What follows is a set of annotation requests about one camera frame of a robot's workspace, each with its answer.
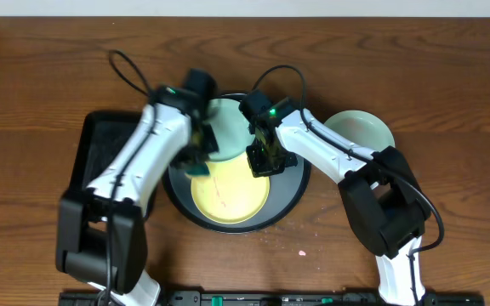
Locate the green scouring pad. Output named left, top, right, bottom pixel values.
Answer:
left=185, top=163, right=210, bottom=177

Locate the pale green plate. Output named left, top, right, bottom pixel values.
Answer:
left=208, top=99, right=254, bottom=162
left=324, top=110, right=396, bottom=151

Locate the yellow plate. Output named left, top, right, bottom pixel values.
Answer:
left=191, top=153, right=271, bottom=224

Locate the pale green plate front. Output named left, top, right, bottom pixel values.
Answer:
left=324, top=110, right=396, bottom=151

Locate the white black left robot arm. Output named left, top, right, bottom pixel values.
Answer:
left=56, top=85, right=218, bottom=305

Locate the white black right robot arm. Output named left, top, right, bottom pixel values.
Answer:
left=239, top=97, right=431, bottom=305

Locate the black rectangular tray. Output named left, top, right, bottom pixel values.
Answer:
left=58, top=110, right=141, bottom=219

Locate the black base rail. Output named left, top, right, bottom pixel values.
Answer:
left=57, top=290, right=487, bottom=306

